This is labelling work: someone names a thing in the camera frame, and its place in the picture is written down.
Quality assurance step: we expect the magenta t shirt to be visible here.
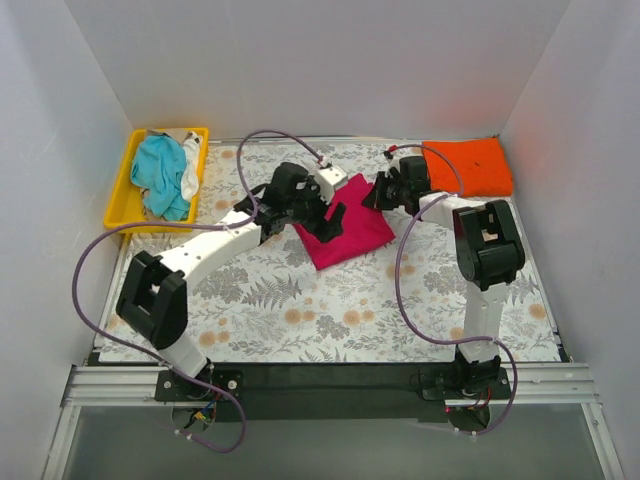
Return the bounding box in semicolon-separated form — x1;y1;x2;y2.
293;173;395;271

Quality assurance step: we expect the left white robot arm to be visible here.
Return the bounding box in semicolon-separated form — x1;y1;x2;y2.
116;162;348;400

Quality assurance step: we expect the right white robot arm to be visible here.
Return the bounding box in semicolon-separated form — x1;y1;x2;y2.
362;149;525;398

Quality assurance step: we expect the folded orange t shirt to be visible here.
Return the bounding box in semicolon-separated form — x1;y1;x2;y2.
423;137;514;197

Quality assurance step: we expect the white t shirt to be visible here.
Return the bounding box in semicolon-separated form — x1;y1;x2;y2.
180;131;203;202

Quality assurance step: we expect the beige t shirt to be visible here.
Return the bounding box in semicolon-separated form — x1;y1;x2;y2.
145;128;199;144

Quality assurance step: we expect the light blue t shirt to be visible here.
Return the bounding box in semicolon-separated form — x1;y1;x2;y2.
130;135;190;222

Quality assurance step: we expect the yellow plastic tray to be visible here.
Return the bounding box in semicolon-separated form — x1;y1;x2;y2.
104;127;209;233

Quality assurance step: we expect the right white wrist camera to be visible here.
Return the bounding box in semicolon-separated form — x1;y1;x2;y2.
383;145;400;174

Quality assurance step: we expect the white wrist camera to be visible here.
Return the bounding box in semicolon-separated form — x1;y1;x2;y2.
314;165;349;205
383;145;400;174

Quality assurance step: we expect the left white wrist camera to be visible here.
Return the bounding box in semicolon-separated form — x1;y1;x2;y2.
314;165;349;205

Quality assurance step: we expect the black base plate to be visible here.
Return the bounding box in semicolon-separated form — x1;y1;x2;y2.
153;361;514;425

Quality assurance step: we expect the aluminium rail frame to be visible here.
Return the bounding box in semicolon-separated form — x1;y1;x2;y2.
45;362;624;479

